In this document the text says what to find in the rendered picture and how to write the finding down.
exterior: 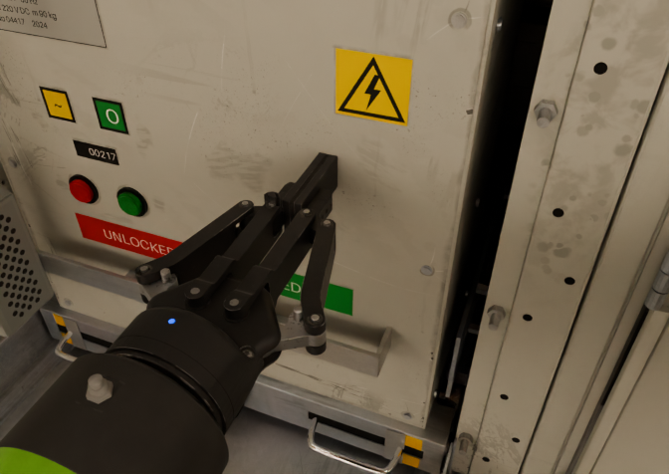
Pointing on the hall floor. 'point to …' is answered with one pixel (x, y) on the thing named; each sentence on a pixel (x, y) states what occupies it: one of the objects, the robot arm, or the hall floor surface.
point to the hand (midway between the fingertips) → (312, 192)
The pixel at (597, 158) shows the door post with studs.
